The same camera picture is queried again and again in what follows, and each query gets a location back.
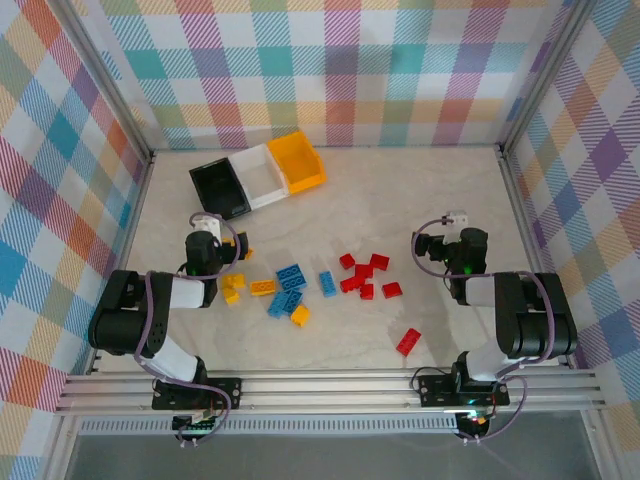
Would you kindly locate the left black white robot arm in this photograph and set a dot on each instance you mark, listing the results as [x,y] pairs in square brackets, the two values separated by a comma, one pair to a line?
[120,320]

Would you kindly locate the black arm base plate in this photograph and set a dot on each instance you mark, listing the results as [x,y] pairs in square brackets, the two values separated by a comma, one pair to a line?
[225,392]
[435,390]

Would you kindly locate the white plastic bin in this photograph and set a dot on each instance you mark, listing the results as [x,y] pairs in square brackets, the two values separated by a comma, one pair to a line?
[260,175]

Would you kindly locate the yellow plastic bin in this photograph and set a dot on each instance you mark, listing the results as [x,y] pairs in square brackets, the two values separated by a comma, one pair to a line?
[297,160]

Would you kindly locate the yellow six-stud lego brick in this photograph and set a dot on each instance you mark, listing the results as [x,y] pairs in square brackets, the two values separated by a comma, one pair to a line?
[262,287]

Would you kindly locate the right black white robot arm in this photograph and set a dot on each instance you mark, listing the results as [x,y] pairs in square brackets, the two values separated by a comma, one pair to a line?
[540,320]

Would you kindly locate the aluminium frame bar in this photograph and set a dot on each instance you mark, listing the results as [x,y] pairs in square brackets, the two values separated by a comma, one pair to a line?
[60,445]
[600,445]

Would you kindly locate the aluminium mounting rail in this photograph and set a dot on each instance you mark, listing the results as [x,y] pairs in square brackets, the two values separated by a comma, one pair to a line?
[325,390]

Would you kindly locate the aluminium frame post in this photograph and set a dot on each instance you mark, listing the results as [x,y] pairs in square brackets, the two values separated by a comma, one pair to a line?
[545,75]
[106,75]

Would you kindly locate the aluminium side rail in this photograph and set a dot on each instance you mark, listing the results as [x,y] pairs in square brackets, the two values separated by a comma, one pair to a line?
[139,200]
[524,225]

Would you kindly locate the blue lego brick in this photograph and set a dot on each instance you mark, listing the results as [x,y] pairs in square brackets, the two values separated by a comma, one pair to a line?
[327,284]
[276,305]
[295,299]
[296,283]
[287,272]

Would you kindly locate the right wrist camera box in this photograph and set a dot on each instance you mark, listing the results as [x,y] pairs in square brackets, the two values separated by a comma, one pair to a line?
[457,218]

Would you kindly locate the black plastic bin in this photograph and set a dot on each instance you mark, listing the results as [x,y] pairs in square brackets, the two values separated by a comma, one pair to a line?
[220,190]

